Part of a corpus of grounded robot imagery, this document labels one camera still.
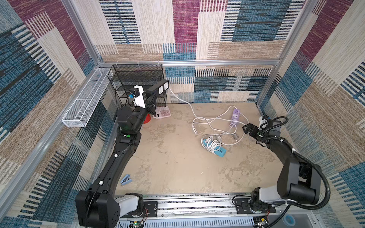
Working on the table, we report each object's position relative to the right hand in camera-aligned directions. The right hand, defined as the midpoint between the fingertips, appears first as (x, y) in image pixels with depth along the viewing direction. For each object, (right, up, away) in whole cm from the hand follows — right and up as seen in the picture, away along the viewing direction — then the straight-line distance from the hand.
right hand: (250, 131), depth 91 cm
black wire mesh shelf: (-66, +39, +13) cm, 78 cm away
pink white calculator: (-59, +13, +23) cm, 65 cm away
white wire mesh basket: (-93, +10, -20) cm, 96 cm away
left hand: (-56, +20, -23) cm, 64 cm away
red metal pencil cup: (-69, +8, +18) cm, 72 cm away
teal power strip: (-21, -12, -4) cm, 24 cm away
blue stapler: (-74, -26, -10) cm, 79 cm away
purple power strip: (-3, +10, +18) cm, 20 cm away
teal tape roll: (+9, -41, -21) cm, 47 cm away
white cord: (-25, -8, -2) cm, 26 cm away
